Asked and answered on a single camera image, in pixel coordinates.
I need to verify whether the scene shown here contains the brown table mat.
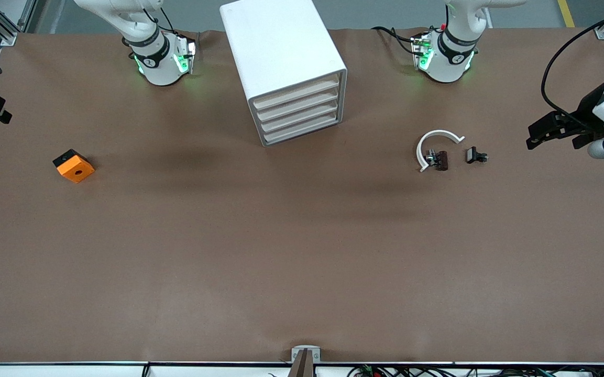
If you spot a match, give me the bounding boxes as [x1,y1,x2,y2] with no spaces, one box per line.
[0,27,604,364]

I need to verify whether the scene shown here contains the white box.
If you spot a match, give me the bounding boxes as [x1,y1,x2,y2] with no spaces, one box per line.
[252,75,341,110]

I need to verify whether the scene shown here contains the bundle of table-edge cables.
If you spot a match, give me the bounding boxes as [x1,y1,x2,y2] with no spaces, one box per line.
[348,364,604,377]

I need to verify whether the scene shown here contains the white table edge rail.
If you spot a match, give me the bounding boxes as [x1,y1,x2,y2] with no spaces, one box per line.
[0,361,604,377]

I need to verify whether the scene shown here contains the dark brown small component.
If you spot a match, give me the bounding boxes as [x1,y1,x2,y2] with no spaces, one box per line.
[425,150,449,172]

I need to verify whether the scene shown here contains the white curved plastic piece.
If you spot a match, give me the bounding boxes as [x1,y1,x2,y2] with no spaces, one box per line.
[416,129,466,173]

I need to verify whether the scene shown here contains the dark camera mount post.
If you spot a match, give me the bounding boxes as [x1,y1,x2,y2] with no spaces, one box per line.
[288,350,316,377]

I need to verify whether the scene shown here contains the orange box with hole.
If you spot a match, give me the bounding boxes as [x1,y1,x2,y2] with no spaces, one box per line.
[53,149,95,184]

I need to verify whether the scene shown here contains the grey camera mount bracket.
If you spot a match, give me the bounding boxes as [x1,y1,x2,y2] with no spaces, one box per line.
[291,346,321,363]

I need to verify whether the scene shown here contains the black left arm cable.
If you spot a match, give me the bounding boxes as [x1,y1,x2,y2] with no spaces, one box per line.
[541,0,604,113]

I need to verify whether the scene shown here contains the black arm base cable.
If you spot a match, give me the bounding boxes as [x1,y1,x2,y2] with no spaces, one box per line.
[371,25,419,56]

